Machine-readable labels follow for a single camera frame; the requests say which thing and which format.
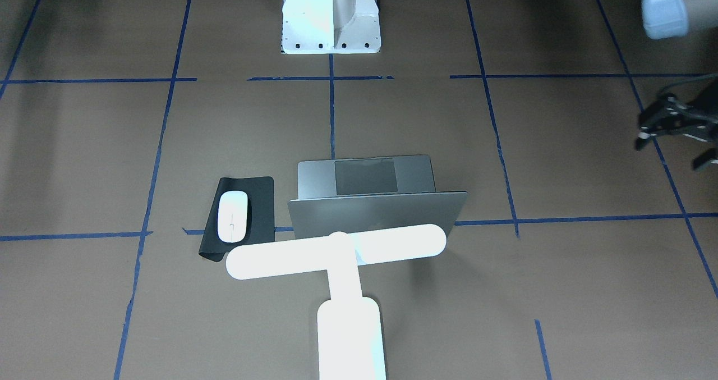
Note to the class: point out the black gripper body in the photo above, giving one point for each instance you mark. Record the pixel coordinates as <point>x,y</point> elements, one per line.
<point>675,119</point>

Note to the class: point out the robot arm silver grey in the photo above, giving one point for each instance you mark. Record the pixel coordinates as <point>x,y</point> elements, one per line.
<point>676,18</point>

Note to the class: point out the black mouse pad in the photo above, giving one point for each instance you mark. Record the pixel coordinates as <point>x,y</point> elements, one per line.
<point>261,227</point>

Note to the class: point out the white computer mouse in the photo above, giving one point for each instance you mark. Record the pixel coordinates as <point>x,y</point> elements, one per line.
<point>232,216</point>

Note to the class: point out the white desk lamp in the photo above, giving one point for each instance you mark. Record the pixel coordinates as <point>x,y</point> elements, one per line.
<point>350,342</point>

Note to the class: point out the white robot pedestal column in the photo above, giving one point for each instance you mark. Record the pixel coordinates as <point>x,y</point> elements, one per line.
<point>330,26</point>

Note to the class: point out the silver laptop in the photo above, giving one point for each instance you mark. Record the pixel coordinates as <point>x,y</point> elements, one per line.
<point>370,194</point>

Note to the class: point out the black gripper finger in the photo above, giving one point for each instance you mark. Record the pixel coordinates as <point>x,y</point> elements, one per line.
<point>666,116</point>
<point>705,159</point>

